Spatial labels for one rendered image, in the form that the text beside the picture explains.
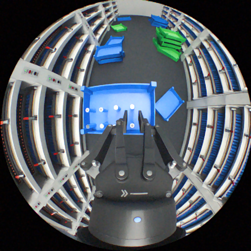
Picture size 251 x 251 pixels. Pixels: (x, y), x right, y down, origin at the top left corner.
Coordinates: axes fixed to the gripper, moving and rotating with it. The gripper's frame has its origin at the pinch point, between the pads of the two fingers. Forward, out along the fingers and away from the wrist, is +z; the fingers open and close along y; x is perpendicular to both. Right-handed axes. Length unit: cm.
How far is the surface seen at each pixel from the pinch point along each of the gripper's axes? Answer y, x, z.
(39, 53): -62, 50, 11
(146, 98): 6.6, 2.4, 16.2
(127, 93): -2.3, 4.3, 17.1
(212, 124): 66, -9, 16
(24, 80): -47, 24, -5
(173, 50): 61, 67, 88
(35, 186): -51, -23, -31
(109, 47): -25, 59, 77
